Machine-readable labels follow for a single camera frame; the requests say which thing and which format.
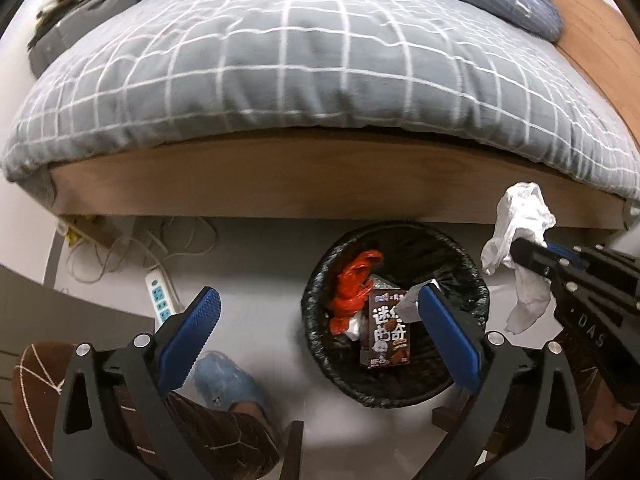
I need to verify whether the bed with grey checked sheet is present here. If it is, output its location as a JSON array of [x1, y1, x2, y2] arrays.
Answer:
[[0, 0, 640, 233]]

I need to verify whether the white power strip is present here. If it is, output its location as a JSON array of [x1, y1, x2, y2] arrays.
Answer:
[[145, 267, 177, 326]]

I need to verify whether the red plastic bag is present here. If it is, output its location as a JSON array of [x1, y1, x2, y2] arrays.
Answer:
[[327, 249, 385, 336]]

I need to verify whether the black-lined trash bin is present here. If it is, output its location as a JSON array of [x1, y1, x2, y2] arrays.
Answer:
[[300, 220, 491, 408]]

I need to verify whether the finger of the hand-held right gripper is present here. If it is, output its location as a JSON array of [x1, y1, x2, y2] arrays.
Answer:
[[545, 241, 608, 273], [509, 237, 581, 293]]

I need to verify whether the grey suitcase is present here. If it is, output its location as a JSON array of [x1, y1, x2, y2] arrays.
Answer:
[[27, 0, 138, 78]]

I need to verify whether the white tissue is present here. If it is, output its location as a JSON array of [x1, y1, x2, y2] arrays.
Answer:
[[480, 181, 557, 336]]

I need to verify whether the black snack box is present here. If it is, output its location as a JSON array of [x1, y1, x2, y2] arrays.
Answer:
[[359, 287, 412, 371]]

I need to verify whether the tangle of white cables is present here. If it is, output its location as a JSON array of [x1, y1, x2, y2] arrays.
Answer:
[[65, 216, 221, 286]]

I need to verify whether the person's right forearm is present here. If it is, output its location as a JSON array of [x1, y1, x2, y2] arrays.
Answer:
[[585, 390, 640, 456]]

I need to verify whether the small white box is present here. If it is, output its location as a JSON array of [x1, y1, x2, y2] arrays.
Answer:
[[400, 280, 443, 325]]

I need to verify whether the blue striped duvet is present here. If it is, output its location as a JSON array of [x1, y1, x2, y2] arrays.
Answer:
[[150, 0, 563, 43]]

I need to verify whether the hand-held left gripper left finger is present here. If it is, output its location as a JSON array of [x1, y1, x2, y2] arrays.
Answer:
[[52, 286, 223, 480]]

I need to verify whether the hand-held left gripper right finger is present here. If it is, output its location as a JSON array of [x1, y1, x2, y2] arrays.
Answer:
[[417, 282, 588, 480]]

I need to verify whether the blue slipper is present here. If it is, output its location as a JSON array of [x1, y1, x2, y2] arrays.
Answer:
[[192, 351, 268, 413]]

